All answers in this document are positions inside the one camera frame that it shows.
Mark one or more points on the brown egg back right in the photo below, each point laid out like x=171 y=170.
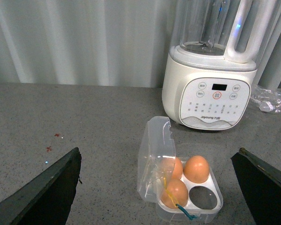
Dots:
x=196 y=169

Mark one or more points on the clear plastic bag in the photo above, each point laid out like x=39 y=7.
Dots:
x=262 y=94

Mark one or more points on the brown egg back left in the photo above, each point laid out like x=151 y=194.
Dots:
x=171 y=168

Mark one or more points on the white Joyoung blender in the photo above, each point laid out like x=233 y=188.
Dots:
x=215 y=51

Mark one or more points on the brown egg front left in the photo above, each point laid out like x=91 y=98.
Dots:
x=175 y=193

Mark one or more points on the clear plastic egg box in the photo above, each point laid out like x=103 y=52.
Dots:
x=156 y=166

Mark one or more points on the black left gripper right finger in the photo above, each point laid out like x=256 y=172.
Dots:
x=260 y=184

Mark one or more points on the white power cable plug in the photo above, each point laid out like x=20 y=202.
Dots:
x=264 y=106

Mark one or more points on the brown egg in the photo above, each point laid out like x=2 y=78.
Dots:
x=175 y=193
x=171 y=168
x=196 y=169

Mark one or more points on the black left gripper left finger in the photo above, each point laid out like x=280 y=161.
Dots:
x=47 y=199

